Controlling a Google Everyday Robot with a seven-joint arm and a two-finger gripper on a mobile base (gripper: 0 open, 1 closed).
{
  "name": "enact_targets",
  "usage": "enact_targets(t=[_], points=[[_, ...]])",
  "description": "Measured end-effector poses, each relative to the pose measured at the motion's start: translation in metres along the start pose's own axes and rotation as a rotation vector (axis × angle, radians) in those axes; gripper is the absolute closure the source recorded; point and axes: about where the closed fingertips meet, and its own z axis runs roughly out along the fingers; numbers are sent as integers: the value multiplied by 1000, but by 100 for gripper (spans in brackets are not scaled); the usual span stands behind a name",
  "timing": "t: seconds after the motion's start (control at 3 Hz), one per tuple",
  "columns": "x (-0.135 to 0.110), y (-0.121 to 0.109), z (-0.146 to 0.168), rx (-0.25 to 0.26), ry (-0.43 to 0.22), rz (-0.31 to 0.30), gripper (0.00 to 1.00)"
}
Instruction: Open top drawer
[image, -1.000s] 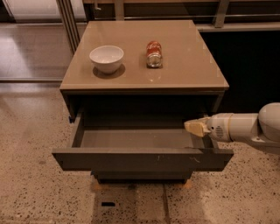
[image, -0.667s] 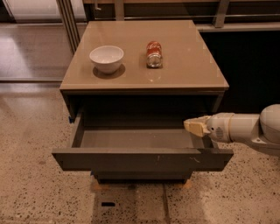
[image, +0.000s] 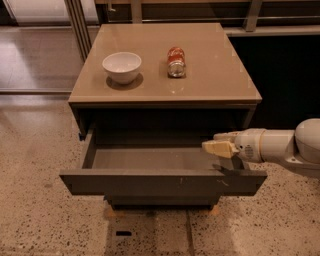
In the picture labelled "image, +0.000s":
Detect grey drawer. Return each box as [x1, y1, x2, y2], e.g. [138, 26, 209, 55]
[104, 196, 220, 206]
[60, 128, 267, 200]

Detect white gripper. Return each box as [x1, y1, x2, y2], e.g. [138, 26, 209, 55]
[202, 129, 265, 163]

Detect red soda can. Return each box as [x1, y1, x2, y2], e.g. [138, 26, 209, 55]
[167, 47, 186, 78]

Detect grey top drawer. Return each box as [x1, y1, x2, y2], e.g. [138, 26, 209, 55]
[60, 128, 267, 200]

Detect grey drawer cabinet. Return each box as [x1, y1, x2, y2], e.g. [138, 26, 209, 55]
[67, 22, 263, 211]

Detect grey bottom drawer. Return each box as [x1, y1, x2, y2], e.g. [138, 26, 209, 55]
[104, 196, 220, 206]

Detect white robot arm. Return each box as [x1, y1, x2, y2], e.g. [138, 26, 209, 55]
[202, 118, 320, 178]

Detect metal railing frame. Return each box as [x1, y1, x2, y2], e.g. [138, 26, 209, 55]
[64, 0, 320, 58]

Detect white ceramic bowl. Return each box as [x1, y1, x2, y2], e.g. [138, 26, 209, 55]
[102, 52, 142, 84]

